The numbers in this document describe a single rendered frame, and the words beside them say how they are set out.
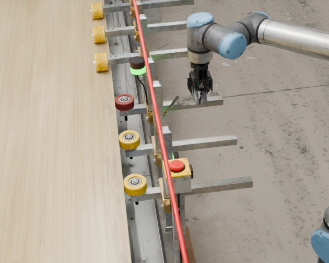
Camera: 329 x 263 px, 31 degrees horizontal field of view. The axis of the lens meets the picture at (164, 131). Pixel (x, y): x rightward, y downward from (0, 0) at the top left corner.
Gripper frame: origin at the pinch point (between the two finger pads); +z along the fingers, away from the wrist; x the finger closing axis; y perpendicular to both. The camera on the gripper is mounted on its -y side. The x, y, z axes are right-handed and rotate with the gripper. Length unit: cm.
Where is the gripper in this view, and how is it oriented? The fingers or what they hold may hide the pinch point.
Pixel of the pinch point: (199, 100)
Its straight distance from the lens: 225.9
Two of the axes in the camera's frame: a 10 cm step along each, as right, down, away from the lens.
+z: 0.4, 7.8, 6.2
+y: 1.5, 6.1, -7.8
